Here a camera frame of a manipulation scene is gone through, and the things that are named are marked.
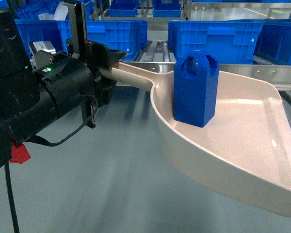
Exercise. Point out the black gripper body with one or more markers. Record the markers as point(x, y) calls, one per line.
point(51, 74)

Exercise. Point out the blue plastic part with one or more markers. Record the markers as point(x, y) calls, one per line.
point(195, 88)

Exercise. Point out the beige plastic dustpan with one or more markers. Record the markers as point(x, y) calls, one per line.
point(243, 153)

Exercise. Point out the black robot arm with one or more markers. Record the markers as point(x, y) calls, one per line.
point(32, 99)

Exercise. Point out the steel shelf rack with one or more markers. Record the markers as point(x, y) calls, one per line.
point(254, 82)

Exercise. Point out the white curved strip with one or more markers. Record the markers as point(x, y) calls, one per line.
point(61, 12)

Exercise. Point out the blue crate front left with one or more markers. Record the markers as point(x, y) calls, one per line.
point(126, 35)

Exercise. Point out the blue crate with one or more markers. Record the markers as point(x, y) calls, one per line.
point(126, 35)
point(229, 42)

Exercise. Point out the blue crate front right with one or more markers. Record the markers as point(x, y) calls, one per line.
point(229, 42)

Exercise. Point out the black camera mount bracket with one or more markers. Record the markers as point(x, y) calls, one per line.
point(82, 73)

